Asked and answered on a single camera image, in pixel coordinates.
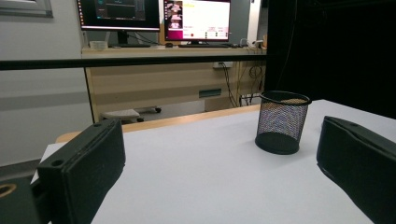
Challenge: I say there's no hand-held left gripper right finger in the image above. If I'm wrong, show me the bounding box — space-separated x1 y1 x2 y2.
316 116 396 224

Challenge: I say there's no white charger with cable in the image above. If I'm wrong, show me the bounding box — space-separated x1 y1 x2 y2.
239 35 268 49

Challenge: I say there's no light wooden desk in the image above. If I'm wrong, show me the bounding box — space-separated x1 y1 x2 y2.
81 45 268 123

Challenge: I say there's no black mesh pen holder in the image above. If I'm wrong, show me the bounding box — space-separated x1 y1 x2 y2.
254 90 313 156

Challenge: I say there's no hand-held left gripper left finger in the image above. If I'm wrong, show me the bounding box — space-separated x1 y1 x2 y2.
36 118 126 224

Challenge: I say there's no black cable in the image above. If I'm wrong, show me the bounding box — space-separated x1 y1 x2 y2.
219 63 241 108

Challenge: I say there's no bundle of cables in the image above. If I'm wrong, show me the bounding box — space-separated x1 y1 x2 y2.
238 63 266 106

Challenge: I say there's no white chair base with casters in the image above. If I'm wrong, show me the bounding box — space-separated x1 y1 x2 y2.
101 105 163 124

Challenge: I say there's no bright-screen computer monitor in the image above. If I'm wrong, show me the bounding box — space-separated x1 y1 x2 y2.
163 0 232 45

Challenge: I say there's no black keyboard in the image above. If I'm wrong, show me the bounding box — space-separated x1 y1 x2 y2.
177 43 233 49

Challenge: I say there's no dark-screen computer monitor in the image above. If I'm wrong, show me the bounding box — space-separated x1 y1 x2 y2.
76 0 162 49

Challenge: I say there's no grey framed board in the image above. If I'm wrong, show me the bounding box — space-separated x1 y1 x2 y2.
0 0 54 19

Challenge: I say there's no black curtain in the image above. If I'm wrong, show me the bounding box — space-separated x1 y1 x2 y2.
265 0 396 119

